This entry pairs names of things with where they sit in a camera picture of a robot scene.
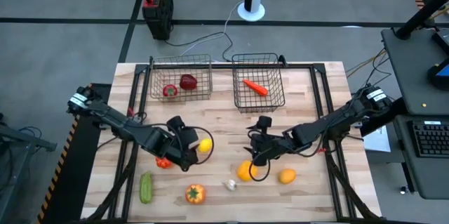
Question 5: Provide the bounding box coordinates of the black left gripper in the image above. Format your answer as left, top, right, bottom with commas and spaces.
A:
166, 115, 201, 172

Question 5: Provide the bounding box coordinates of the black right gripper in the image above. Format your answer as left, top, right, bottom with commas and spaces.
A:
249, 115, 284, 167

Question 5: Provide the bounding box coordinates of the yellow lemon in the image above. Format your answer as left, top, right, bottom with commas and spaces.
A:
198, 138, 214, 154

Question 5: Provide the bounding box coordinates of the ribbed orange-red tomato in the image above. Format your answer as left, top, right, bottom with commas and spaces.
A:
155, 157, 173, 169

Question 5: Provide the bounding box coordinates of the yellow bell pepper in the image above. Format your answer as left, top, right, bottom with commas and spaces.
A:
236, 159, 259, 183

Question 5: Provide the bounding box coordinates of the red pepper with green stem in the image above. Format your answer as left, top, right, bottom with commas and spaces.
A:
162, 84, 179, 98

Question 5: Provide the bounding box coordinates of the white garlic bulb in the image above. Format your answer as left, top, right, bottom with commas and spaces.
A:
223, 179, 239, 192

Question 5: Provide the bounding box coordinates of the dark red apple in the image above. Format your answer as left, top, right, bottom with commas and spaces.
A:
179, 74, 199, 91

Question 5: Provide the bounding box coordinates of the orange mango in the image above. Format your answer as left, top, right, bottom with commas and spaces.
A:
277, 168, 297, 185

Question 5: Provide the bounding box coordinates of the orange bell pepper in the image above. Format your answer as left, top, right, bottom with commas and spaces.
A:
185, 183, 207, 205

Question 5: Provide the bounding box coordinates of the orange carrot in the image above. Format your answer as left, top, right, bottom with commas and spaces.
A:
242, 78, 269, 98

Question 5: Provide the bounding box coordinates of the green cucumber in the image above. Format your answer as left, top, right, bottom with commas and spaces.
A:
139, 171, 154, 205

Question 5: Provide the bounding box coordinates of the black platform with hazard stripes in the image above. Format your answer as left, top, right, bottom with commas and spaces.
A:
36, 82, 113, 224

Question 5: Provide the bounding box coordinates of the red and black power station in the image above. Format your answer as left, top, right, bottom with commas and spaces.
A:
141, 0, 175, 41

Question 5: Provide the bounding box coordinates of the dark grey desk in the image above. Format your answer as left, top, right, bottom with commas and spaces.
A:
380, 27, 449, 200

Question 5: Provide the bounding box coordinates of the dark grey stand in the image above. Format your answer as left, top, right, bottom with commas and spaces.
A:
0, 113, 58, 224

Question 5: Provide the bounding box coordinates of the black keyboard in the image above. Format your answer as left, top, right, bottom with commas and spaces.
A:
412, 120, 449, 159

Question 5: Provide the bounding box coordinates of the black monitor pole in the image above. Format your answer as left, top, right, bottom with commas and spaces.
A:
394, 0, 449, 41

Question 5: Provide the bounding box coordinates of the black left gripper cable loop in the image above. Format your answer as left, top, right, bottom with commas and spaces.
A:
189, 125, 215, 166

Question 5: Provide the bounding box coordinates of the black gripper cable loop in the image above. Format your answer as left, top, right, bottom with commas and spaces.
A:
248, 158, 272, 183
189, 125, 215, 166

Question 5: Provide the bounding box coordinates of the black right gripper cable loop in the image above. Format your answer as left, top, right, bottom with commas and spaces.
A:
248, 158, 272, 183

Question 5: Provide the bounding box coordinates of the black wire basket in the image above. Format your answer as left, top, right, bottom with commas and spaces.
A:
231, 52, 286, 114

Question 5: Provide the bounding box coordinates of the copper wire basket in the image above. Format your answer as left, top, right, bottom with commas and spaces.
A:
149, 53, 214, 103

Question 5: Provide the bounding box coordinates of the black aluminium table frame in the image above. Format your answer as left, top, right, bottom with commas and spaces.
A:
80, 54, 382, 224

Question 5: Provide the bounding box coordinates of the black floor cable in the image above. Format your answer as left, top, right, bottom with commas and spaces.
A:
164, 31, 234, 62

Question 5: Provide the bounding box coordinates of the white floor cable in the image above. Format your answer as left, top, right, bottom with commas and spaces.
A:
180, 1, 243, 57

